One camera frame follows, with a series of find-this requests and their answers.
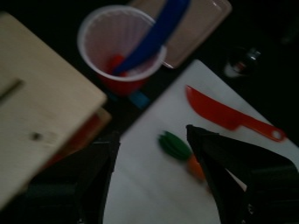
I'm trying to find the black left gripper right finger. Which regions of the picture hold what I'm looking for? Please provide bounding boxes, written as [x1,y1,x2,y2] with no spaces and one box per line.
[186,124,299,224]

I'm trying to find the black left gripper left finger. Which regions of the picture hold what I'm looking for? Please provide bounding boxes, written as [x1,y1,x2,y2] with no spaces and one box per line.
[23,130,122,224]

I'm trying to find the orange carrot top green leaves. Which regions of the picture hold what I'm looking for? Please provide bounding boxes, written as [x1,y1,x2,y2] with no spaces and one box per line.
[158,130,209,183]

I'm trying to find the red wooden box with knob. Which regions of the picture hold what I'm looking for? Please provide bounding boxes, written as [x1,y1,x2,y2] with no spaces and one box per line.
[42,108,114,170]

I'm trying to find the white cutting board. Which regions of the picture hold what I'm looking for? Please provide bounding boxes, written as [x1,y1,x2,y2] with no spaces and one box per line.
[103,59,299,224]

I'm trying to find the red toy knife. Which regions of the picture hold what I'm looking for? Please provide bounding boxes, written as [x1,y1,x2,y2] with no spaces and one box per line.
[184,85,287,143]

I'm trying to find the light wooden box lid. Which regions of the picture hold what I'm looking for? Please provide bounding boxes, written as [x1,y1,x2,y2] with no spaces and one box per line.
[0,11,108,211]

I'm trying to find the blue tape piece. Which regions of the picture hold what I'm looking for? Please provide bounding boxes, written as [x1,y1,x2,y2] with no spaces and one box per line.
[127,90,151,109]

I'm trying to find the red plastic cup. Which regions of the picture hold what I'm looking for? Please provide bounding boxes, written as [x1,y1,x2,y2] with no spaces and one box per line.
[76,4,168,97]

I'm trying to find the red item inside cup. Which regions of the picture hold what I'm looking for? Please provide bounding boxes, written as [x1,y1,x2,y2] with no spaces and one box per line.
[107,53,127,77]

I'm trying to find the blue plastic utensil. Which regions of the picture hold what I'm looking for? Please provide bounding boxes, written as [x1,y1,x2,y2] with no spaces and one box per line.
[112,0,192,75]

